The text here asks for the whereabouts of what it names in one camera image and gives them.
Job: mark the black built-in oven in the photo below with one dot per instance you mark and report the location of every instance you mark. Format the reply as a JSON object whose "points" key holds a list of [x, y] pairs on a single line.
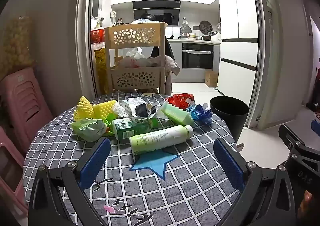
{"points": [[197, 58]]}

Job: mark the white plastic bag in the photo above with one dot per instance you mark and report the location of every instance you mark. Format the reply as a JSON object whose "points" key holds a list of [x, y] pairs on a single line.
{"points": [[135, 59]]}

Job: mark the green plastic bag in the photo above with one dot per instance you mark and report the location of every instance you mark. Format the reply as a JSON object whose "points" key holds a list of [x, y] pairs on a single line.
{"points": [[87, 128]]}

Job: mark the cardboard box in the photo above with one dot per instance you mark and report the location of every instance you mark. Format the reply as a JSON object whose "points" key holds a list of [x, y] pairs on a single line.
{"points": [[211, 79]]}

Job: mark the green and white bottle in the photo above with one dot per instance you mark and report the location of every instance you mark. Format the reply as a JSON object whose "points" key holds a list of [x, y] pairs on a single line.
{"points": [[157, 139]]}

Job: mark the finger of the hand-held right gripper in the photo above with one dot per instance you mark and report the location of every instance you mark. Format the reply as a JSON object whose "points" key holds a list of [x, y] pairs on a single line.
{"points": [[290, 137], [316, 127]]}

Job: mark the black range hood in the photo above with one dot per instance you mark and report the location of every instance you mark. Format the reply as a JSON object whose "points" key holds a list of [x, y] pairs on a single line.
{"points": [[155, 6]]}

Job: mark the green sponge pack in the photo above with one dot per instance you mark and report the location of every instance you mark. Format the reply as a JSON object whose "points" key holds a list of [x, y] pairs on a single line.
{"points": [[177, 115]]}

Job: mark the white refrigerator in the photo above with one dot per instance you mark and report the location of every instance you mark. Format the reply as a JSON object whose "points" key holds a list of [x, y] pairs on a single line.
{"points": [[240, 15]]}

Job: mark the person's right hand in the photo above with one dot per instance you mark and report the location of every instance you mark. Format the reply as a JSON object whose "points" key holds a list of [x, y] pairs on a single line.
{"points": [[310, 203]]}

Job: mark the black trash bin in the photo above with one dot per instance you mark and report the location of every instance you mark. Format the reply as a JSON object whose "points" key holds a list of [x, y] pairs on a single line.
{"points": [[230, 120]]}

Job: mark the round metal tray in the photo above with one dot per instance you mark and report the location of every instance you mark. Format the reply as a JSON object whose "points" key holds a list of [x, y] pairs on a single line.
{"points": [[206, 27]]}

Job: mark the blue plastic bag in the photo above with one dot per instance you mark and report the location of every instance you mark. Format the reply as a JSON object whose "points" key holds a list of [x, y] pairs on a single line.
{"points": [[200, 114]]}

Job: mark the red basket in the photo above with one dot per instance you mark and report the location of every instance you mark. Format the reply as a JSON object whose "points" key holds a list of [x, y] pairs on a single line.
{"points": [[97, 35]]}

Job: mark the dark hanging jacket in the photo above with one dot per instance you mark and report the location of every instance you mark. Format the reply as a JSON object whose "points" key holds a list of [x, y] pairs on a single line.
{"points": [[156, 53]]}

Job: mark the yellow foam fruit net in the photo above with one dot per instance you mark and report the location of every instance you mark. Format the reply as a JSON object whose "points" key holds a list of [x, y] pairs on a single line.
{"points": [[83, 109]]}

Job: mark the pink paper scrap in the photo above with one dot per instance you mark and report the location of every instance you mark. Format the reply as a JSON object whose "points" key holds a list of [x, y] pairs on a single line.
{"points": [[110, 208]]}

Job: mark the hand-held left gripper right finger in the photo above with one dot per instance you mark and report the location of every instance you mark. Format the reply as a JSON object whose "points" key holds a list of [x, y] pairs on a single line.
{"points": [[228, 166]]}

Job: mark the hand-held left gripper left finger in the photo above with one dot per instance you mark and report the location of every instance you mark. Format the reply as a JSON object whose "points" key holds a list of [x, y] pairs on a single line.
{"points": [[96, 163]]}

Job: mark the white and blue box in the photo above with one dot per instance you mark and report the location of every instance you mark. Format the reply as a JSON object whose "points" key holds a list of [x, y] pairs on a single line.
{"points": [[126, 105]]}

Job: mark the green plastic bottle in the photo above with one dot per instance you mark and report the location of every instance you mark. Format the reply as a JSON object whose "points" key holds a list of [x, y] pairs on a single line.
{"points": [[147, 125]]}

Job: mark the pink plastic stool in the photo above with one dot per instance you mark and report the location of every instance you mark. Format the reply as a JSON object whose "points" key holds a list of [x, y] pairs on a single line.
{"points": [[22, 105], [10, 166]]}

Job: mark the crumpled white tissue paper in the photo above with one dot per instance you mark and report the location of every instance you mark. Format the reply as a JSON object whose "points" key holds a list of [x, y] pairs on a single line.
{"points": [[118, 110]]}

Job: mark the white wrapper with dark content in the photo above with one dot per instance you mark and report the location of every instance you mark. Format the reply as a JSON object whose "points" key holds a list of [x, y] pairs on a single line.
{"points": [[143, 110]]}

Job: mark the bag of pale yellow balls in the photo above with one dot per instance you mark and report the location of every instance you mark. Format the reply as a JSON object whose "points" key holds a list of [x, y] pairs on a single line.
{"points": [[16, 45]]}

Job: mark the red plastic bag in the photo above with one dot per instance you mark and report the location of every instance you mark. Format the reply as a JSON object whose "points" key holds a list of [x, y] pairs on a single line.
{"points": [[180, 99]]}

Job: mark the pale pink hanging cloth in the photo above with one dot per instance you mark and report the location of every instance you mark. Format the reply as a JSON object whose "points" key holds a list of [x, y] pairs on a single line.
{"points": [[172, 65]]}

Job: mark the yellow sponge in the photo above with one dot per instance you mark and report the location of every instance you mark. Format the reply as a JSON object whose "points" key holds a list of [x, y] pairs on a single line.
{"points": [[105, 109]]}

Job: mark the green carton box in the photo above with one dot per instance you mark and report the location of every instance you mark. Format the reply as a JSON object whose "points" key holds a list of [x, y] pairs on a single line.
{"points": [[122, 128]]}

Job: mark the beige flower-cutout storage rack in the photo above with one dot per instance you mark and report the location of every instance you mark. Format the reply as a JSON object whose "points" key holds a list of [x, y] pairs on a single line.
{"points": [[135, 34]]}

